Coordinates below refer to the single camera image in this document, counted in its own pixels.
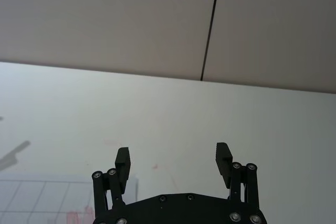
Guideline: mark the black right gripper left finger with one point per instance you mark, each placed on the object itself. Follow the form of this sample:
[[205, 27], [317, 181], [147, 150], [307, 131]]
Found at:
[[123, 166]]

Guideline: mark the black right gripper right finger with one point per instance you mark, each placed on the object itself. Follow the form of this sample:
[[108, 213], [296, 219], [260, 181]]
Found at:
[[222, 163]]

